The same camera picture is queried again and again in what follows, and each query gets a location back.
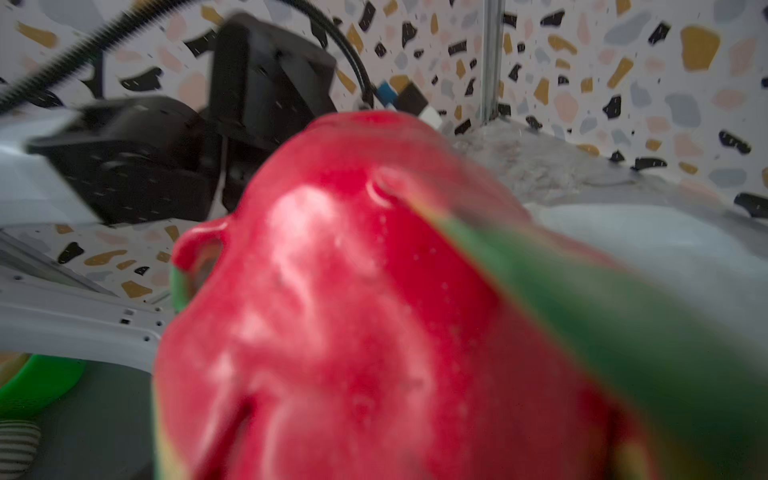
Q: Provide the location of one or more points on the white plastic bag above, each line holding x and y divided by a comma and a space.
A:
717, 264

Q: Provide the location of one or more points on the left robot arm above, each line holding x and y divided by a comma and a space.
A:
141, 160

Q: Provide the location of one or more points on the red dragon fruit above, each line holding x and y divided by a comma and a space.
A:
378, 307

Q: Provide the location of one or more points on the green bumpy fruit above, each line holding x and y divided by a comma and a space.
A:
41, 381

